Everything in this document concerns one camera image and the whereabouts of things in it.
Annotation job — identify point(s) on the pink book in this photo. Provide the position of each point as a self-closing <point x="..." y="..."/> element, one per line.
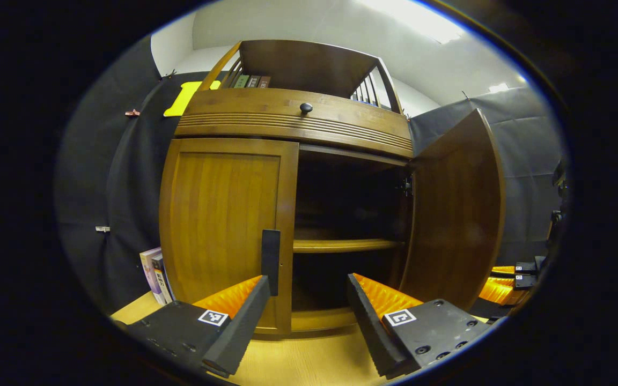
<point x="149" y="273"/>

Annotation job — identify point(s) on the small ceiling light panel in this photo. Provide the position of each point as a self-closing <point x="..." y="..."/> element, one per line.
<point x="499" y="87"/>

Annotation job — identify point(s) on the wooden shoe cabinet door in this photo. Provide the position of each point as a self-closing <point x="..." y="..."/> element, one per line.
<point x="218" y="214"/>
<point x="454" y="214"/>

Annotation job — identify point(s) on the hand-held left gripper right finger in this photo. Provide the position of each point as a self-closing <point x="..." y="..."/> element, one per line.
<point x="368" y="327"/>

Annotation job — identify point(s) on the black tripod stand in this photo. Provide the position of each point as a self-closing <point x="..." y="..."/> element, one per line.
<point x="559" y="214"/>

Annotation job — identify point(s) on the dark book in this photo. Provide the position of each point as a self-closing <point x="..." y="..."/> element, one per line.
<point x="161" y="279"/>

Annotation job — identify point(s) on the dark clip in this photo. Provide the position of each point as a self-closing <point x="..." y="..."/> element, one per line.
<point x="170" y="74"/>

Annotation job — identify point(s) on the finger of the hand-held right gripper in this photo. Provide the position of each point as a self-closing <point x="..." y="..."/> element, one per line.
<point x="525" y="267"/>
<point x="523" y="282"/>

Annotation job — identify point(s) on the grey book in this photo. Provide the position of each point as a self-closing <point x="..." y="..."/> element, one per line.
<point x="253" y="82"/>

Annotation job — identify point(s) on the wooden inner shelf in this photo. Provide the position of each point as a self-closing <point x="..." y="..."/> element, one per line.
<point x="341" y="245"/>

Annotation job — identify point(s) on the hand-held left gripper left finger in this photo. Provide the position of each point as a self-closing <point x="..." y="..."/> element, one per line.
<point x="244" y="321"/>

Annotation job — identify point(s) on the wooden double-door shoe cabinet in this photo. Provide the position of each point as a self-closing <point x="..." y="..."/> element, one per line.
<point x="309" y="64"/>

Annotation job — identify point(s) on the red clip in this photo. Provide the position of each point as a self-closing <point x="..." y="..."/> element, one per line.
<point x="132" y="113"/>

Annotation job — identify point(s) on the large ceiling light panel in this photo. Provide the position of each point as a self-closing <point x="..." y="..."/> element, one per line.
<point x="416" y="19"/>

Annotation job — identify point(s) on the brown book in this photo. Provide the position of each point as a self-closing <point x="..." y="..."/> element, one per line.
<point x="264" y="82"/>

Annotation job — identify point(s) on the wooden drawer with black knob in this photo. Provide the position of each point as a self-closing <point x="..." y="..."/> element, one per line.
<point x="244" y="107"/>

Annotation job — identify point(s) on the black backdrop cloth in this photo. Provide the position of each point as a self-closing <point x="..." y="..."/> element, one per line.
<point x="126" y="187"/>
<point x="523" y="150"/>

